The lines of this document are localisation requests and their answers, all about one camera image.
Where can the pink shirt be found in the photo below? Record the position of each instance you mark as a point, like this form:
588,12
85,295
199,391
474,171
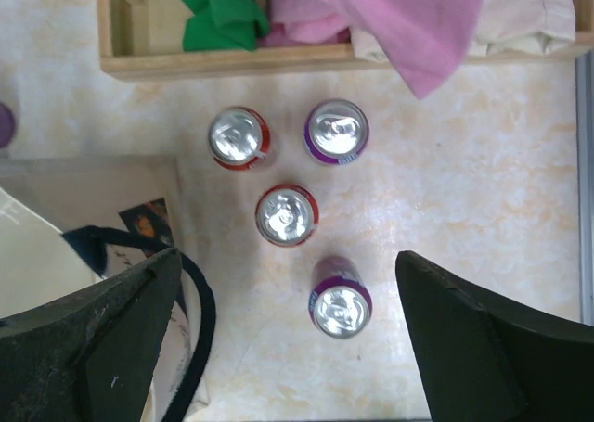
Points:
425,40

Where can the wooden clothes rack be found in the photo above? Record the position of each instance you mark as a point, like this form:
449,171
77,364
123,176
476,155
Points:
331,56

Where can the red coke can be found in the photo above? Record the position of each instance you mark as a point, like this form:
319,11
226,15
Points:
286,215
240,139

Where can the purple fanta can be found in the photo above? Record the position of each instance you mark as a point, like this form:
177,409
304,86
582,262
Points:
340,305
8,126
336,132

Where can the beige canvas tote bag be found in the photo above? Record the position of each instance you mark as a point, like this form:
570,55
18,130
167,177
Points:
68,224

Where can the folded beige cloth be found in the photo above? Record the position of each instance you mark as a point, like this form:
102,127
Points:
529,26

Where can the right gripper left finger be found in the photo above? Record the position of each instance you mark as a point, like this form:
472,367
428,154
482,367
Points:
90,355

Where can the aluminium frame rail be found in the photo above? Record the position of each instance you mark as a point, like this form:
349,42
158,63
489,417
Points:
584,145

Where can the green tank top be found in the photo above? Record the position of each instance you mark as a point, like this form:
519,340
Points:
161,27

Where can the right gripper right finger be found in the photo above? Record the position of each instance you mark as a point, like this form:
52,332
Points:
485,357

